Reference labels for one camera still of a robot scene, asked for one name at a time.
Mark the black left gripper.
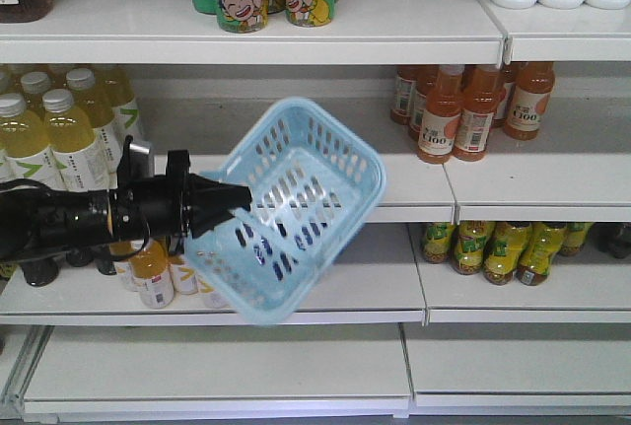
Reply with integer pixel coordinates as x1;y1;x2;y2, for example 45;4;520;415
109;136;252;253

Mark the light blue plastic basket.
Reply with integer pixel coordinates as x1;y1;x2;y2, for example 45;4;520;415
185;97;386;325

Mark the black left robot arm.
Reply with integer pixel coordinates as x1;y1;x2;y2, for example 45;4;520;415
1;137;252;262

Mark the orange juice bottle white label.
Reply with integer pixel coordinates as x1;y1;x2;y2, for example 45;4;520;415
198;283;229;310
130;240;175;309
168;254;198;295

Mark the pale yellow juice bottle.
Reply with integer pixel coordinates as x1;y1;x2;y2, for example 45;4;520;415
65;67;142;151
42;89;109;192
1;93;66;190

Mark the dark drink bottle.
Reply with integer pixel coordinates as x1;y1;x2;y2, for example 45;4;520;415
20;258;59;287

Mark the white metal shelf rack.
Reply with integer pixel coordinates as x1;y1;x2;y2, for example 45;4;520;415
1;0;630;424

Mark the yellow lemon tea bottle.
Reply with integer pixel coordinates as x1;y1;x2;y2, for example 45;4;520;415
517;221;567;286
454;221;496;275
483;221;532;285
420;222;456;263

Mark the orange C100 drink bottle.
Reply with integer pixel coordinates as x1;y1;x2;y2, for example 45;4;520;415
453;65;502;162
389;65;421;125
417;64;465;164
503;61;555;141

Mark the dark cola plastic bottle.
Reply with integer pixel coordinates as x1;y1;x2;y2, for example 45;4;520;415
596;223;630;259

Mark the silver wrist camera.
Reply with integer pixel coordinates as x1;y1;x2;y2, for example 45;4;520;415
129;139;155;179

